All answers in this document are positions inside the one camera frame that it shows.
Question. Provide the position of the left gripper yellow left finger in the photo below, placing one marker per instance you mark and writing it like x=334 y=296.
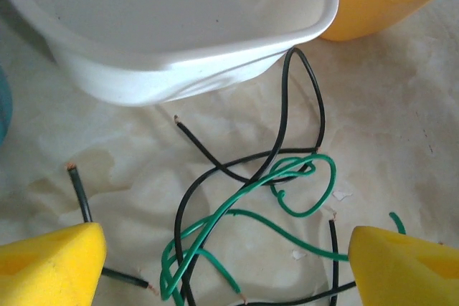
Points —
x=43 y=270

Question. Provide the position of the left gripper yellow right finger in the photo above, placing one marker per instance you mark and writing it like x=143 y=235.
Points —
x=405 y=273

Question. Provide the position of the teal plastic bin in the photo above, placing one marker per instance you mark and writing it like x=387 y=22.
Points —
x=4 y=105

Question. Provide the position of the orange plastic bin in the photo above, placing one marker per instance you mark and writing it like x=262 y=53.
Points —
x=358 y=8

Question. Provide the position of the white plastic bin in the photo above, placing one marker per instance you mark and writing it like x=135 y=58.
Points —
x=161 y=15

